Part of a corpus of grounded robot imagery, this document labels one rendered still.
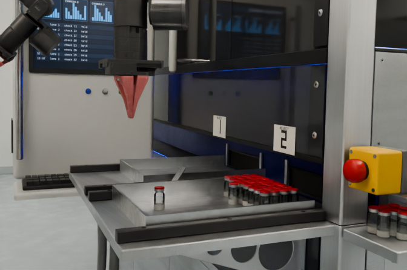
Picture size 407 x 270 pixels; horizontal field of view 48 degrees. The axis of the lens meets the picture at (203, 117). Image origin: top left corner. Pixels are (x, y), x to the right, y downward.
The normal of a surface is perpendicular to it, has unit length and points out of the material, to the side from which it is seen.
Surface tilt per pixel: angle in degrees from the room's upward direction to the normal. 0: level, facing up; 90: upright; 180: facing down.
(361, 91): 90
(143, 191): 90
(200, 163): 90
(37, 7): 99
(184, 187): 90
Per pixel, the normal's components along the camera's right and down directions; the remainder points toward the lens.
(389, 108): 0.39, 0.07
